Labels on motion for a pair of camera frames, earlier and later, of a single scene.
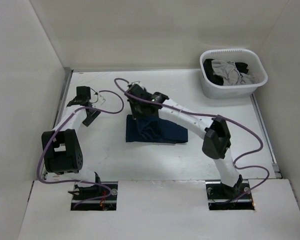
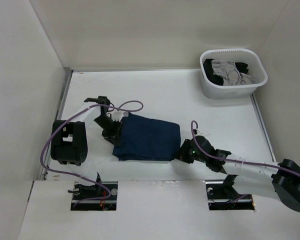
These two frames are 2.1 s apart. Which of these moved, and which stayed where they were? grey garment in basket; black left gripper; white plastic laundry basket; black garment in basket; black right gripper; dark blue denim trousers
Moved: black right gripper; black left gripper; dark blue denim trousers
Stayed: white plastic laundry basket; grey garment in basket; black garment in basket
